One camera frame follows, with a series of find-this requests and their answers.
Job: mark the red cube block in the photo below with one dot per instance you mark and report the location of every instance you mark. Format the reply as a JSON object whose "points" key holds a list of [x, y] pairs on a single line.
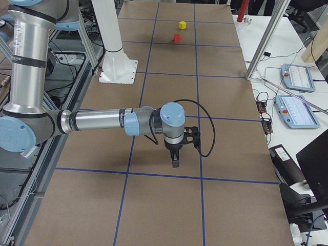
{"points": [[176, 38]]}

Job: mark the upper teach pendant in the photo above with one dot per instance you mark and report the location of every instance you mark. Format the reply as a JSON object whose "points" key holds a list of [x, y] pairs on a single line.
{"points": [[297, 77]]}

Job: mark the lower teach pendant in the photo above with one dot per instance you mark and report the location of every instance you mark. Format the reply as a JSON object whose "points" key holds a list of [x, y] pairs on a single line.
{"points": [[295, 113]]}

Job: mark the aluminium frame post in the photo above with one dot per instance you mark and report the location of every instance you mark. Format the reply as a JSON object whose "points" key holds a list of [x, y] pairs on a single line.
{"points": [[268, 33]]}

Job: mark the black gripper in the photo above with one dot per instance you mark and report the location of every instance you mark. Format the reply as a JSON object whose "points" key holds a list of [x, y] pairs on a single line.
{"points": [[172, 147]]}

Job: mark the teach pendant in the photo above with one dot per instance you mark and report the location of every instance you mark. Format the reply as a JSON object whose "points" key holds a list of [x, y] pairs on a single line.
{"points": [[295, 113], [297, 77]]}

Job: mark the black monitor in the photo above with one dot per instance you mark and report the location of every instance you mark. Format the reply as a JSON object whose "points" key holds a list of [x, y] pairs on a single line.
{"points": [[313, 163]]}

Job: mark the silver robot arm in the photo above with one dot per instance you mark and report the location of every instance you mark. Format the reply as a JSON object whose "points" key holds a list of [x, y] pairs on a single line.
{"points": [[26, 123]]}

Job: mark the white camera mast with base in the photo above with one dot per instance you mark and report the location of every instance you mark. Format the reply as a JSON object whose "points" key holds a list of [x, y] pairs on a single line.
{"points": [[117, 68]]}

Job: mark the red cylinder bottle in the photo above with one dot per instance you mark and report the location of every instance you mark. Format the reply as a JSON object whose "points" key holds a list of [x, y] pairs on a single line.
{"points": [[242, 10]]}

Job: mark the black box with label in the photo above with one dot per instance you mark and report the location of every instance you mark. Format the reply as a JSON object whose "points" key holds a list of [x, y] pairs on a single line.
{"points": [[285, 165]]}

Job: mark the orange electronics board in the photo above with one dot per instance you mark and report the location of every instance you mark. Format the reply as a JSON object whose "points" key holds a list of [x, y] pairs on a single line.
{"points": [[261, 106]]}

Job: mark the wooden board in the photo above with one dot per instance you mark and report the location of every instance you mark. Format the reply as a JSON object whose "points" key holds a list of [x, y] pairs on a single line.
{"points": [[317, 46]]}

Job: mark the yellow cube block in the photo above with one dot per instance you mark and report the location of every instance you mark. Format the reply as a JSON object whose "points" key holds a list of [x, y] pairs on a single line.
{"points": [[182, 25]]}

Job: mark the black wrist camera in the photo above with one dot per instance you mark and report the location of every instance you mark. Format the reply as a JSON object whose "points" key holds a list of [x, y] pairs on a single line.
{"points": [[192, 135]]}

